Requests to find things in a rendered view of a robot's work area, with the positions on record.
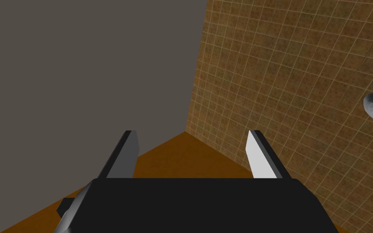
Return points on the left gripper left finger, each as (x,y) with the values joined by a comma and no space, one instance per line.
(121,158)

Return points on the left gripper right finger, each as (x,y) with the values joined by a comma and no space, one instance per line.
(265,158)

